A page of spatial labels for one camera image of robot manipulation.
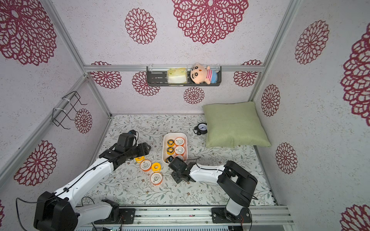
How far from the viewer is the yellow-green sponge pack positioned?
0.91m

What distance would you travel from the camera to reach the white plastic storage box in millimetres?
971

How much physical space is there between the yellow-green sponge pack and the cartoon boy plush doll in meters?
0.05

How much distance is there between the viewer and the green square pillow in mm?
934
